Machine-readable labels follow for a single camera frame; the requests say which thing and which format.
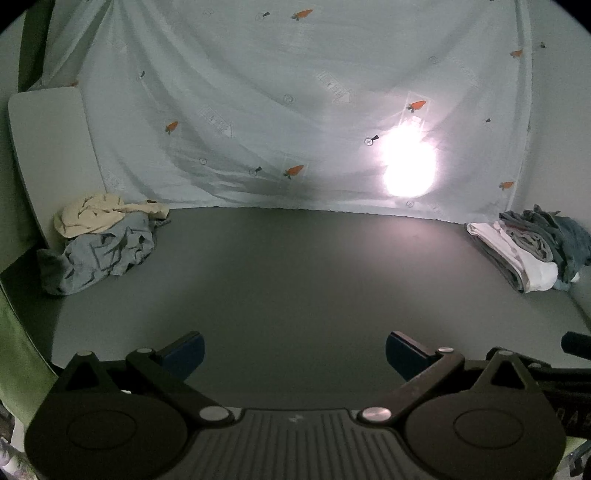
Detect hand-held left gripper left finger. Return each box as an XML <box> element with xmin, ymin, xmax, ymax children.
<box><xmin>60</xmin><ymin>330</ymin><xmax>235</xmax><ymax>424</ymax></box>

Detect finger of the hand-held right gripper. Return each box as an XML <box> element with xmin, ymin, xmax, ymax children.
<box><xmin>561</xmin><ymin>331</ymin><xmax>591</xmax><ymax>360</ymax></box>

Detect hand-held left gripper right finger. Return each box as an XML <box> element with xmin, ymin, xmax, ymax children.
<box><xmin>358</xmin><ymin>330</ymin><xmax>543</xmax><ymax>424</ymax></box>

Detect blue jeans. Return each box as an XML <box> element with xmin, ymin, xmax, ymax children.
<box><xmin>536</xmin><ymin>204</ymin><xmax>591</xmax><ymax>283</ymax></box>

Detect light blue folded garment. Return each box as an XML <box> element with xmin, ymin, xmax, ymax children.
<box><xmin>551</xmin><ymin>271</ymin><xmax>581</xmax><ymax>292</ymax></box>

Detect white folded garment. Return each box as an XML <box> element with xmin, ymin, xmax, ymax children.
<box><xmin>466</xmin><ymin>222</ymin><xmax>560</xmax><ymax>294</ymax></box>

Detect grey folded garment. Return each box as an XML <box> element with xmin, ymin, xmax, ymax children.
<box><xmin>500</xmin><ymin>210</ymin><xmax>561</xmax><ymax>265</ymax></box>

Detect grey-blue crumpled garment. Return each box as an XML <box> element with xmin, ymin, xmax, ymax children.
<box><xmin>37</xmin><ymin>215</ymin><xmax>160</xmax><ymax>296</ymax></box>

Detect green cloth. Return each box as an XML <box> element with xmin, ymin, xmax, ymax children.
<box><xmin>0</xmin><ymin>277</ymin><xmax>62</xmax><ymax>428</ymax></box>

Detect beige crumpled garment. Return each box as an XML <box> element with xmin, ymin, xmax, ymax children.
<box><xmin>54</xmin><ymin>193</ymin><xmax>171</xmax><ymax>239</ymax></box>

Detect white board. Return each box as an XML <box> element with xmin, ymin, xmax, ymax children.
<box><xmin>8</xmin><ymin>86</ymin><xmax>100</xmax><ymax>247</ymax></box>

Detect carrot print sheet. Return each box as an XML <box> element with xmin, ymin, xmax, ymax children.
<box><xmin>28</xmin><ymin>0</ymin><xmax>536</xmax><ymax>224</ymax></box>

